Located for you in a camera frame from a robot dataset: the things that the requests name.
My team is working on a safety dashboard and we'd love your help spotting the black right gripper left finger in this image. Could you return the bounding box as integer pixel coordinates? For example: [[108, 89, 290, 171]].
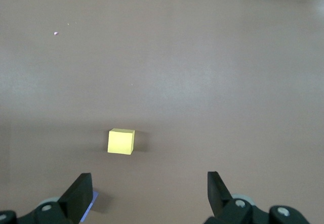
[[0, 172, 94, 224]]

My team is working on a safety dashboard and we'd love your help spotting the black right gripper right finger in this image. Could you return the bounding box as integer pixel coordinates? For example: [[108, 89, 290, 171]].
[[204, 171, 311, 224]]

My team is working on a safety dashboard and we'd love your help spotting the purple foam cube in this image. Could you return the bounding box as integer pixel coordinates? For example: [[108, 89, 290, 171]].
[[79, 191, 99, 223]]

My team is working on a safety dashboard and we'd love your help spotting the yellow foam cube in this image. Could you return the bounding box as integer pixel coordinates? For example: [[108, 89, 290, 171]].
[[107, 128, 136, 156]]

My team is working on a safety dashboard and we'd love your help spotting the table cover sheet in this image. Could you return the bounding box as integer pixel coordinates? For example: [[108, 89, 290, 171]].
[[0, 0, 324, 224]]

